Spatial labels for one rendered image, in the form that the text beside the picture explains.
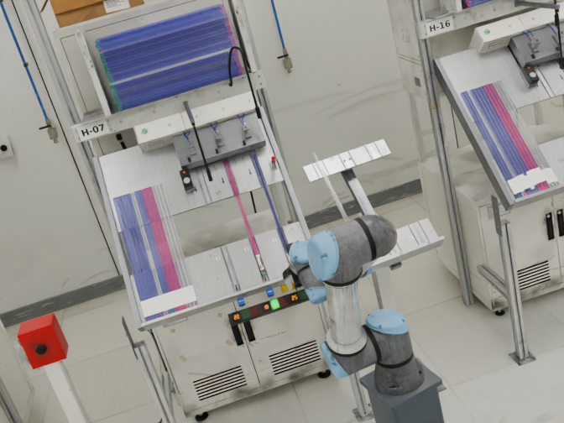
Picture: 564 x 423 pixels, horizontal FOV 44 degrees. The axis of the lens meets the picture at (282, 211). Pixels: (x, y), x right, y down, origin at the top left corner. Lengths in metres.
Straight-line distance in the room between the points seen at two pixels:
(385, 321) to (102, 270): 2.84
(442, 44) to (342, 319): 1.64
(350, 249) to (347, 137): 2.86
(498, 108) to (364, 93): 1.70
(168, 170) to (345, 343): 1.12
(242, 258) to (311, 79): 2.04
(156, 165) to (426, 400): 1.34
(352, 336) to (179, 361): 1.21
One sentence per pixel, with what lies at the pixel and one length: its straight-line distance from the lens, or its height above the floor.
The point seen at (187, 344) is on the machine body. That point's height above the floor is 0.41.
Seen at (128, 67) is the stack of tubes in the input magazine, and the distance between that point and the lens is 2.71.
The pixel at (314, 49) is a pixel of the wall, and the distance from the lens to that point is 4.36.
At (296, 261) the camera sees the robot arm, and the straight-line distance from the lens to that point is 2.09.
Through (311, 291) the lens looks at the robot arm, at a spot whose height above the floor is 0.87.
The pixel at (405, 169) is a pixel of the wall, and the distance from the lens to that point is 4.72.
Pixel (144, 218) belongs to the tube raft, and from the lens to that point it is 2.66.
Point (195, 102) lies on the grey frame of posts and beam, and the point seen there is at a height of 1.33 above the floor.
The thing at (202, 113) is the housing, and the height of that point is 1.29.
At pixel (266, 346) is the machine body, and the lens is 3.01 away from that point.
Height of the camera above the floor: 1.89
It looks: 22 degrees down
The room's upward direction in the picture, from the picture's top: 15 degrees counter-clockwise
